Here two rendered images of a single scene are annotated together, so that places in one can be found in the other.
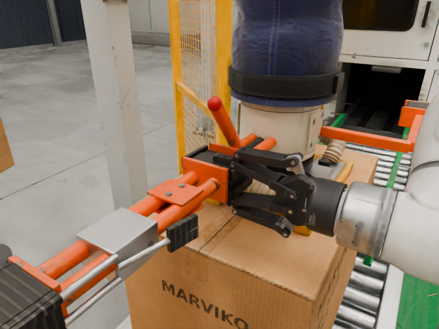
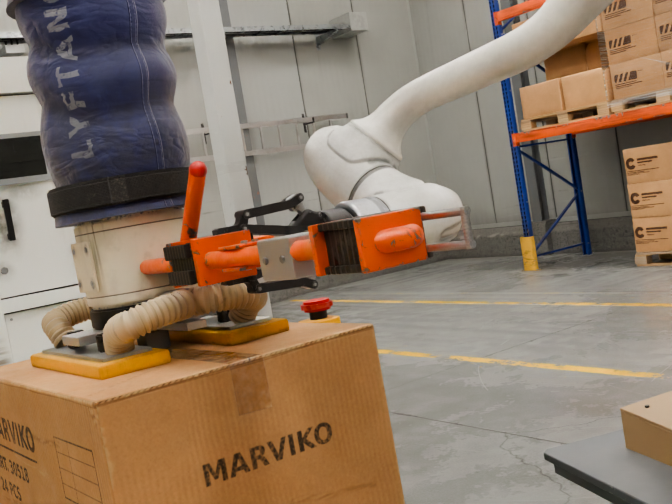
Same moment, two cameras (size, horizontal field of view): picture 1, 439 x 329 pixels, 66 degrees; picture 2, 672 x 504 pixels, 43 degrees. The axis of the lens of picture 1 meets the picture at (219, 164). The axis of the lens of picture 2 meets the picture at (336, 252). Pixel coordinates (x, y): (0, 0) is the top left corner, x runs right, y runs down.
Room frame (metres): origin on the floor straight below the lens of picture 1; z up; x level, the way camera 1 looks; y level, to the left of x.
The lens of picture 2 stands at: (-0.09, 0.95, 1.26)
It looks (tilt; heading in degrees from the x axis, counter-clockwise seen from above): 4 degrees down; 294
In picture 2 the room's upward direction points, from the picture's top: 9 degrees counter-clockwise
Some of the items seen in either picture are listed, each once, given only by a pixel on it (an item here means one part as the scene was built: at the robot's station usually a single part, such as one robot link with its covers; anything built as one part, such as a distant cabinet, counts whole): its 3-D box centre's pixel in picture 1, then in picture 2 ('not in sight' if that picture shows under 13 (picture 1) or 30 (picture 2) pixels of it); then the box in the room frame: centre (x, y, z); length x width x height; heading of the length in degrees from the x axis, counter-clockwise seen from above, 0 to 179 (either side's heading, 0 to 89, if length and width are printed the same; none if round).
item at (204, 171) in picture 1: (217, 170); (211, 259); (0.50, 0.00, 1.20); 0.10 x 0.08 x 0.06; 58
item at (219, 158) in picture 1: (228, 155); (230, 223); (0.47, -0.01, 1.24); 0.05 x 0.01 x 0.03; 59
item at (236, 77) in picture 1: (283, 76); (127, 192); (0.71, -0.13, 1.31); 0.23 x 0.23 x 0.04
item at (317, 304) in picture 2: not in sight; (317, 309); (0.70, -0.71, 1.02); 0.07 x 0.07 x 0.04
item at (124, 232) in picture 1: (119, 243); (299, 254); (0.32, 0.12, 1.20); 0.07 x 0.07 x 0.04; 58
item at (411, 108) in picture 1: (420, 115); not in sight; (0.83, -0.51, 1.19); 0.09 x 0.08 x 0.05; 58
